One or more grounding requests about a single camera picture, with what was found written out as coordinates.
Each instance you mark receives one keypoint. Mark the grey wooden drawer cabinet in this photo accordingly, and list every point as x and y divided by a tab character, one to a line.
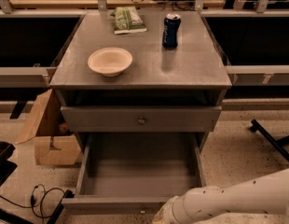
190	75

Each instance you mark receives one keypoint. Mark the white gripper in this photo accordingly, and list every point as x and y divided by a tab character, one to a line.
168	209

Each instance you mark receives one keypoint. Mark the blue soda can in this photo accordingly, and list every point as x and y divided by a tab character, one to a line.
172	22

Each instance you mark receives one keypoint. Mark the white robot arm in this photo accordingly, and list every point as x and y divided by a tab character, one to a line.
268	194

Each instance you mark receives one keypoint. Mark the grey drawer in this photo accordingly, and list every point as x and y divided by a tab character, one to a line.
135	173
91	119

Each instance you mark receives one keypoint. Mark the black stand leg right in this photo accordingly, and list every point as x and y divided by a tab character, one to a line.
277	143

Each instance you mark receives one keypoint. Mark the brown cardboard box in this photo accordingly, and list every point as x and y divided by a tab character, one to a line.
46	128

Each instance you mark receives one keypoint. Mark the grey top drawer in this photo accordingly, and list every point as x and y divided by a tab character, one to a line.
91	119

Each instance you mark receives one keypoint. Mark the white paper bowl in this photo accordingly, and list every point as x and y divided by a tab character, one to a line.
109	62

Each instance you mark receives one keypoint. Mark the green snack bag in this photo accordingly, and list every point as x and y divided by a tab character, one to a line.
127	21

